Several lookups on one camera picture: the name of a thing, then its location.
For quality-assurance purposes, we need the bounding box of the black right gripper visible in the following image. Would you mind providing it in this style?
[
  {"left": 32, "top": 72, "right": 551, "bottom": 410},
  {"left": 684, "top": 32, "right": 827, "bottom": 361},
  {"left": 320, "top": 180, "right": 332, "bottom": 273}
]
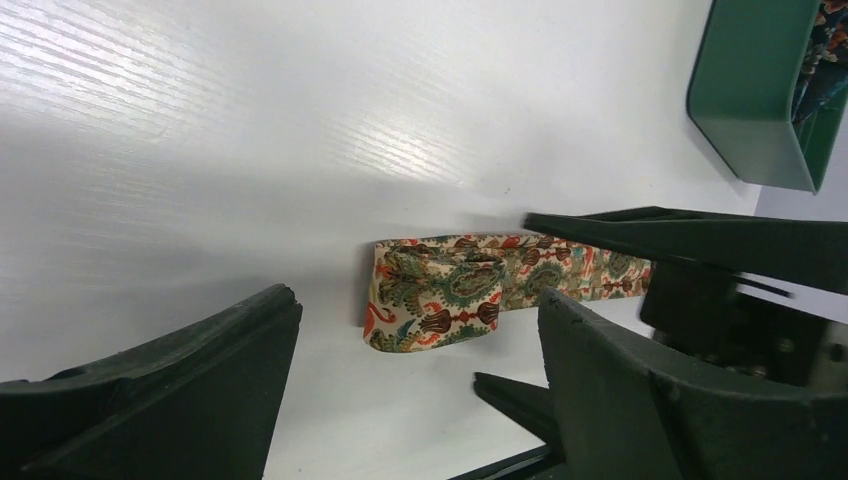
[{"left": 523, "top": 206, "right": 847, "bottom": 391}]

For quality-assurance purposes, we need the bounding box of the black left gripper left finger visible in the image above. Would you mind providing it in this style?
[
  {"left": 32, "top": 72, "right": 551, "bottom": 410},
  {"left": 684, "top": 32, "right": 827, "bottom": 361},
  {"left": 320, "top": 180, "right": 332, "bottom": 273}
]
[{"left": 1, "top": 284, "right": 303, "bottom": 479}]

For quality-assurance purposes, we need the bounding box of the green divided plastic tray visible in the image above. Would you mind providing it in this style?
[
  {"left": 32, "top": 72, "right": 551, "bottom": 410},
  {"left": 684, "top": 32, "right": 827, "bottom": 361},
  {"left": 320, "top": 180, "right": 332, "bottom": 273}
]
[{"left": 687, "top": 1, "right": 847, "bottom": 194}]

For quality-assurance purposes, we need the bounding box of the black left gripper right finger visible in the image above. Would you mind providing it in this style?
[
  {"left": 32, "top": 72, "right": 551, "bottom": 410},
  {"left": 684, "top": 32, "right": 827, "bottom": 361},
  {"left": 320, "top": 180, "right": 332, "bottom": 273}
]
[{"left": 538, "top": 290, "right": 847, "bottom": 479}]

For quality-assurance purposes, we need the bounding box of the rolled dark patterned tie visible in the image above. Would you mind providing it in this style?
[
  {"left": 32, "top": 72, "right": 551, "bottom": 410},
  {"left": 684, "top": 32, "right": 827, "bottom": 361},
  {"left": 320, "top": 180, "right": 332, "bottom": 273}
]
[{"left": 791, "top": 1, "right": 847, "bottom": 125}]

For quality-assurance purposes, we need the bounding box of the beige paisley patterned tie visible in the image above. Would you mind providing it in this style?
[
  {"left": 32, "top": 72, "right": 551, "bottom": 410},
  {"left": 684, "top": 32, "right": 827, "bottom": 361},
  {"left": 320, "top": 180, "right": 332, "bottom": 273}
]
[{"left": 363, "top": 234, "right": 653, "bottom": 353}]

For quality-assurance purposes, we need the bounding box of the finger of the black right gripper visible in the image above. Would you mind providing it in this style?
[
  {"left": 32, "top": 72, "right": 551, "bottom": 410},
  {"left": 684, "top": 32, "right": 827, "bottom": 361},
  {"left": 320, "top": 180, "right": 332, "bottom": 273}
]
[{"left": 473, "top": 372, "right": 564, "bottom": 458}]

